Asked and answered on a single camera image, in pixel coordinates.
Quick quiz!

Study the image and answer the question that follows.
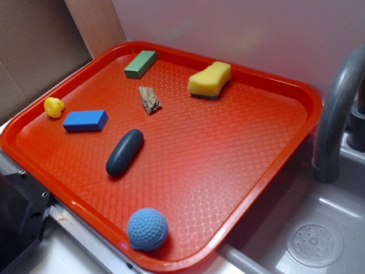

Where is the dark green plastic pickle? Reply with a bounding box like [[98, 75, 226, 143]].
[[106, 129, 144, 177]]

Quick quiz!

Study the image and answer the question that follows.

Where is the red plastic tray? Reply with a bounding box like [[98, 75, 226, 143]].
[[1, 42, 322, 273]]

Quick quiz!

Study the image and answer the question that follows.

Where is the brown wood bark piece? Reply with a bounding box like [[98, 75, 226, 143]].
[[139, 86, 162, 115]]

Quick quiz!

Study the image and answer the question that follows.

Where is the yellow sponge with dark base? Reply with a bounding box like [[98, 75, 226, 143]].
[[188, 61, 232, 99]]

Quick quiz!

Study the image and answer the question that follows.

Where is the green rectangular block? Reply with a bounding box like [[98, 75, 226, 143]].
[[124, 50, 157, 79]]

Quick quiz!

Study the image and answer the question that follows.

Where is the blue rectangular block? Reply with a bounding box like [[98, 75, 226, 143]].
[[63, 110, 109, 132]]

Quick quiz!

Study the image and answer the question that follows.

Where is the blue dimpled rubber ball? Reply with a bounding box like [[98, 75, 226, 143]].
[[127, 208, 169, 251]]

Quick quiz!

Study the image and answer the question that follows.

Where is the yellow plastic knob toy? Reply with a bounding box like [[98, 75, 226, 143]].
[[43, 97, 65, 119]]

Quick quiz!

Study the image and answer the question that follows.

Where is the grey toy sink basin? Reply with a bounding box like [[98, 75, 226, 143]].
[[219, 140, 364, 273]]

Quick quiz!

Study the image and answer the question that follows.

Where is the grey curved faucet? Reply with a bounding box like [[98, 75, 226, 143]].
[[312, 45, 364, 184]]

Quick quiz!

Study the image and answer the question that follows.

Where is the round sink drain strainer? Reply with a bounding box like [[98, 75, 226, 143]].
[[285, 218, 344, 268]]

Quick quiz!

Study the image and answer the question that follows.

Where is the brown cardboard panel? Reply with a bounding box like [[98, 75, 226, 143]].
[[0, 0, 95, 126]]

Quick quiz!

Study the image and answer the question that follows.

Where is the aluminium frame rail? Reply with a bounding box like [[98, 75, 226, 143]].
[[1, 152, 143, 273]]

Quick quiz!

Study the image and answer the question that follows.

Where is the black metal bracket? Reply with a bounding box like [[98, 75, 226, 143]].
[[1, 173, 52, 273]]

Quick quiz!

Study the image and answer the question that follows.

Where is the dark faucet handle knob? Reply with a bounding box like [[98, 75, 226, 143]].
[[347, 84, 364, 152]]

